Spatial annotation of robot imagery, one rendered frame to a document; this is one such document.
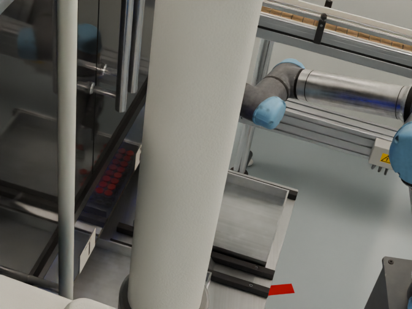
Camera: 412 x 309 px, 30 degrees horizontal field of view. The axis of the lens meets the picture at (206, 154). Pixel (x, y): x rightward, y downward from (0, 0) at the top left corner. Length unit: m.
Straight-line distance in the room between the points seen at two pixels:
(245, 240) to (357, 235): 1.38
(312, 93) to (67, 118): 0.85
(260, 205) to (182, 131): 1.49
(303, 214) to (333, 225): 0.13
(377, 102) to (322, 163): 1.81
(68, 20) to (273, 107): 0.84
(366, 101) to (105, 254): 0.71
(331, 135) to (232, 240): 1.09
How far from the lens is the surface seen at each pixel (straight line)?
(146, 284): 0.68
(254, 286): 1.83
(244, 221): 1.98
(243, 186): 2.06
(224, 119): 0.54
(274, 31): 2.67
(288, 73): 1.82
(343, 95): 1.76
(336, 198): 3.39
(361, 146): 2.92
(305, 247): 3.16
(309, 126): 2.90
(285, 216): 2.02
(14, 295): 0.97
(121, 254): 1.87
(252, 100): 1.74
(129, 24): 1.28
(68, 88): 1.04
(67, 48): 1.00
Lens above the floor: 2.33
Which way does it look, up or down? 43 degrees down
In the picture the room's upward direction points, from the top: 10 degrees clockwise
